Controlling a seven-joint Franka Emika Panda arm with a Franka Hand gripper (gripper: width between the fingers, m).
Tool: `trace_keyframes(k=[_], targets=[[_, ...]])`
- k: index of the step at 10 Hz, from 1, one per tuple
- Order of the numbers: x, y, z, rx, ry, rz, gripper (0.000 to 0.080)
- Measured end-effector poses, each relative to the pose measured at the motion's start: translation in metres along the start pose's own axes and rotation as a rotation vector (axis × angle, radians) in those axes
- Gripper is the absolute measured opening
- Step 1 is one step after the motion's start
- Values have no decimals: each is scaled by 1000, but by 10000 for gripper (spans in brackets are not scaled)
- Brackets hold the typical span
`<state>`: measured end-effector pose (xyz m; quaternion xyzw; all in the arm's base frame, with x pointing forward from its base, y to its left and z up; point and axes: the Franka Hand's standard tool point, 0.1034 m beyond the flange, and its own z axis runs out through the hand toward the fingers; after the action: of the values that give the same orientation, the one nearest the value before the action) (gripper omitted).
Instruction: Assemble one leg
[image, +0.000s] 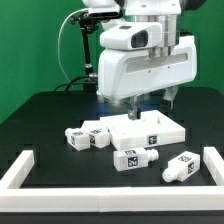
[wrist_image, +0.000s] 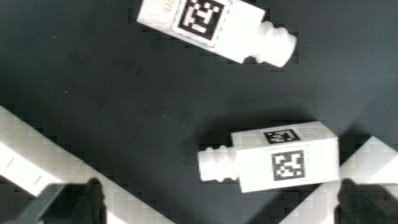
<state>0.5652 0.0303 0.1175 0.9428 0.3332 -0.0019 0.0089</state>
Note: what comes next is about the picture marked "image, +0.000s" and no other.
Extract black camera stand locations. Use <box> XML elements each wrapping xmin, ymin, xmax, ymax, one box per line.
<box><xmin>70</xmin><ymin>13</ymin><xmax>101</xmax><ymax>84</ymax></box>

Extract white tag sheet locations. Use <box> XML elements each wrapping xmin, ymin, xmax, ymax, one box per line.
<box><xmin>81</xmin><ymin>120</ymin><xmax>108</xmax><ymax>131</ymax></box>

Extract white camera cable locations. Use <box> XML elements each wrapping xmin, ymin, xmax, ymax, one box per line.
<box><xmin>57</xmin><ymin>8</ymin><xmax>89</xmax><ymax>84</ymax></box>

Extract silver background camera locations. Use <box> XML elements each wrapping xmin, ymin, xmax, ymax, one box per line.
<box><xmin>88</xmin><ymin>6</ymin><xmax>120</xmax><ymax>19</ymax></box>

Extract white square table top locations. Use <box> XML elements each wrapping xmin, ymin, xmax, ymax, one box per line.
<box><xmin>100</xmin><ymin>110</ymin><xmax>185</xmax><ymax>150</ymax></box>

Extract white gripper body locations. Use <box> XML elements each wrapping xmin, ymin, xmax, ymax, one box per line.
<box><xmin>98</xmin><ymin>36</ymin><xmax>197</xmax><ymax>99</ymax></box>

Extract white U-shaped fence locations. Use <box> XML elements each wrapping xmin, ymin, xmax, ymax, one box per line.
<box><xmin>0</xmin><ymin>150</ymin><xmax>224</xmax><ymax>212</ymax></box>

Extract black cables on table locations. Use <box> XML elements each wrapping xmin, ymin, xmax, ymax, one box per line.
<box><xmin>53</xmin><ymin>75</ymin><xmax>100</xmax><ymax>92</ymax></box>

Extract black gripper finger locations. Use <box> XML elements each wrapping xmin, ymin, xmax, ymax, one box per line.
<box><xmin>123</xmin><ymin>96</ymin><xmax>141</xmax><ymax>120</ymax></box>
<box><xmin>161</xmin><ymin>86</ymin><xmax>179</xmax><ymax>109</ymax></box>

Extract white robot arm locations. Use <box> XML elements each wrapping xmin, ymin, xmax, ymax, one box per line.
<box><xmin>82</xmin><ymin>0</ymin><xmax>201</xmax><ymax>120</ymax></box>

